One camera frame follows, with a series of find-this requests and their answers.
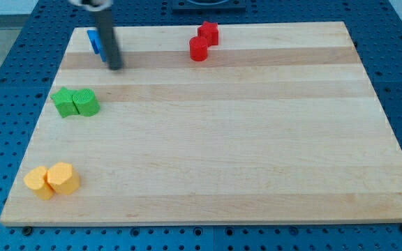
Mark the white rod mount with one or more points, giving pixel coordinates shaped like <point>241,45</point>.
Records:
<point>92,4</point>

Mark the yellow hexagon block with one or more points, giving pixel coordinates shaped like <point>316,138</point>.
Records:
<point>63,178</point>

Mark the green cylinder block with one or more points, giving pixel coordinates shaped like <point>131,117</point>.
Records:
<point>86,102</point>

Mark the red star block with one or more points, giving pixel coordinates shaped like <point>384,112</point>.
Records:
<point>209,30</point>

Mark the green star block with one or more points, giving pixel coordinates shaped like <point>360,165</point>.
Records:
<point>63,101</point>

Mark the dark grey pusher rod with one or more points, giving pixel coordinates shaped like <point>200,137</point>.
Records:
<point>104,23</point>

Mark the yellow heart block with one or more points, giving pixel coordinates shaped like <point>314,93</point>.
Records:
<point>36,181</point>

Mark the blue cube block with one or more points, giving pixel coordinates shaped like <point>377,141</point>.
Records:
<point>94,40</point>

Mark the red cylinder block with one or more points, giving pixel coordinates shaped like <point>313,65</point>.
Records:
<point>198,48</point>

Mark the wooden board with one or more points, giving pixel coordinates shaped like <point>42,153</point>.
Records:
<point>280,125</point>

